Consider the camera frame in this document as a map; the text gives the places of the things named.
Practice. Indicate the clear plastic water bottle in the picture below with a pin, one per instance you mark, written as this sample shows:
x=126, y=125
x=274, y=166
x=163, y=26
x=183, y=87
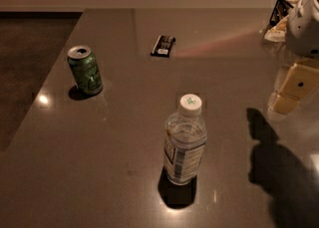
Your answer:
x=184, y=140

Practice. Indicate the black snack bar wrapper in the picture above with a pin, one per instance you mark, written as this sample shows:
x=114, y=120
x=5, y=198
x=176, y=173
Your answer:
x=163, y=46

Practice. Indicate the black wire basket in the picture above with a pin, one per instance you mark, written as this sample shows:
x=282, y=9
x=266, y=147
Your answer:
x=281, y=10

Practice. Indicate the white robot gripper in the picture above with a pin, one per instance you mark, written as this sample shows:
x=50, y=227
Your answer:
x=303, y=34

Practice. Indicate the green soda can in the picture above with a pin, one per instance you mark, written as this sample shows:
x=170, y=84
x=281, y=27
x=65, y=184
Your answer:
x=83, y=64

